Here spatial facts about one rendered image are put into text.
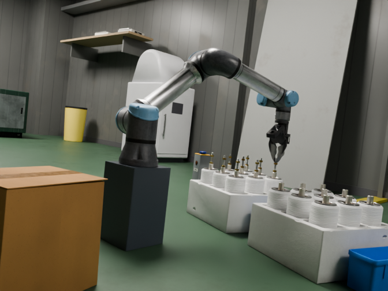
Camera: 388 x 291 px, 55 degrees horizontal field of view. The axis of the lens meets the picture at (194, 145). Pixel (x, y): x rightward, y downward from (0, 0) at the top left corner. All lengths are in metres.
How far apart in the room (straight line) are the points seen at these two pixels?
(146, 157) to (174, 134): 3.10
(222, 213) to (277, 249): 0.39
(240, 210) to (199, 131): 3.13
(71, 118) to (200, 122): 2.41
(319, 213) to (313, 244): 0.11
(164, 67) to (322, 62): 1.81
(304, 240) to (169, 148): 3.24
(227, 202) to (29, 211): 1.03
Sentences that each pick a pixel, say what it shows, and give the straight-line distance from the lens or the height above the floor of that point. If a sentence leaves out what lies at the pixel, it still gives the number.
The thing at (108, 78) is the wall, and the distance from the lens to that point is 6.48.
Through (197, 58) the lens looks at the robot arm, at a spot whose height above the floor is 0.76.
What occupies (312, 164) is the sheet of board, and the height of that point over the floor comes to 0.24.
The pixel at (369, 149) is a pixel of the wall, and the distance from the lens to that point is 3.77.
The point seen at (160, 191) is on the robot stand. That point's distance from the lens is 1.43.
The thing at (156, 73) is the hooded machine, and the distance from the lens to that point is 4.46.
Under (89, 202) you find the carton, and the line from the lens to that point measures 1.03.
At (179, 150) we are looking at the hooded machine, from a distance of 4.57.
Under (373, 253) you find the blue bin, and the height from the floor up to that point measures 0.10.
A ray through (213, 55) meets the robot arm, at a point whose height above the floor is 0.77.
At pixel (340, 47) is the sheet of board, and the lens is 3.73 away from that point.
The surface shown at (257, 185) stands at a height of 0.22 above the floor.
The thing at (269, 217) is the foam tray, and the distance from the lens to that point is 1.50.
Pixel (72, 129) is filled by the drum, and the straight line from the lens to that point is 6.38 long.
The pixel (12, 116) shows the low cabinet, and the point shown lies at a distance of 6.07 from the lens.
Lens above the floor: 0.47
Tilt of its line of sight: 3 degrees down
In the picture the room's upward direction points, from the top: 6 degrees clockwise
